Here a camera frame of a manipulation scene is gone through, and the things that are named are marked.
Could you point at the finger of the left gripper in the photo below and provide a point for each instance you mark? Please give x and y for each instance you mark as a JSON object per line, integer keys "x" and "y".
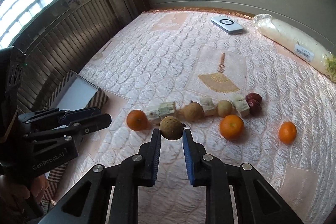
{"x": 52, "y": 135}
{"x": 57, "y": 117}

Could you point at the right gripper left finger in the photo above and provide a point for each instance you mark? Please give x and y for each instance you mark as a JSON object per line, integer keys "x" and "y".
{"x": 150, "y": 153}

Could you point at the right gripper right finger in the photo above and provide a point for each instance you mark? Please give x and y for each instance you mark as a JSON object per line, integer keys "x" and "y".
{"x": 193, "y": 151}

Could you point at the brown round longan fruit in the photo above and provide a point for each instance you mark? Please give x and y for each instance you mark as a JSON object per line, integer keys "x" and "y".
{"x": 171, "y": 128}

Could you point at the orange tangerine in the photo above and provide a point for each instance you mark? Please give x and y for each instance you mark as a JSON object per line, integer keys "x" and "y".
{"x": 231, "y": 127}
{"x": 137, "y": 120}
{"x": 287, "y": 132}

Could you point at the pale sugarcane chunk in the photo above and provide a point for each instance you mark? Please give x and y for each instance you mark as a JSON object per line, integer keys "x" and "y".
{"x": 241, "y": 105}
{"x": 166, "y": 109}
{"x": 152, "y": 114}
{"x": 208, "y": 106}

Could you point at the dark red jujube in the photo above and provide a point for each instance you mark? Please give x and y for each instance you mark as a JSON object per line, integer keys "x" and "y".
{"x": 254, "y": 107}
{"x": 253, "y": 96}

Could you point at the left hand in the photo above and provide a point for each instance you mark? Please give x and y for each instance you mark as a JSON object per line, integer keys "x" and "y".
{"x": 14, "y": 194}

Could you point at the striped white tray box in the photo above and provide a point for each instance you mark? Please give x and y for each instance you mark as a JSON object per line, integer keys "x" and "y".
{"x": 73, "y": 93}

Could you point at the pink quilted bed cover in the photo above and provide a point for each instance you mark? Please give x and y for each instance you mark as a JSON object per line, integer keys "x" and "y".
{"x": 160, "y": 56}

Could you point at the white rectangular device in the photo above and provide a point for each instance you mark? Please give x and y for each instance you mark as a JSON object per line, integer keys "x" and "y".
{"x": 227, "y": 25}

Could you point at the wrapped white daikon radish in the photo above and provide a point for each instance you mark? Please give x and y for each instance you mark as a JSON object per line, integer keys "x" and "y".
{"x": 298, "y": 42}

